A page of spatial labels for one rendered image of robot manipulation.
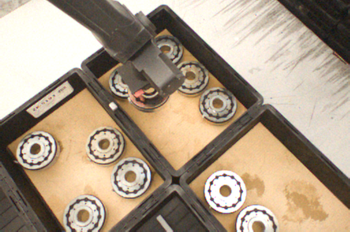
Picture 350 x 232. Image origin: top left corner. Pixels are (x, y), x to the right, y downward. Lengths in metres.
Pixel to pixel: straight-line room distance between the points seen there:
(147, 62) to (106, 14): 0.16
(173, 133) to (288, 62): 0.48
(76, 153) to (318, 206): 0.63
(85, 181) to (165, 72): 0.46
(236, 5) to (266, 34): 0.16
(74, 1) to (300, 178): 0.73
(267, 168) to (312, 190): 0.12
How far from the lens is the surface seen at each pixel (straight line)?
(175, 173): 0.82
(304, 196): 0.96
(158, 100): 0.81
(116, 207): 0.93
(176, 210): 0.91
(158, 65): 0.60
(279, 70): 1.20
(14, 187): 0.91
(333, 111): 1.19
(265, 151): 0.95
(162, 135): 0.95
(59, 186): 0.97
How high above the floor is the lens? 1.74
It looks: 68 degrees down
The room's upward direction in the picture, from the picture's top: 5 degrees counter-clockwise
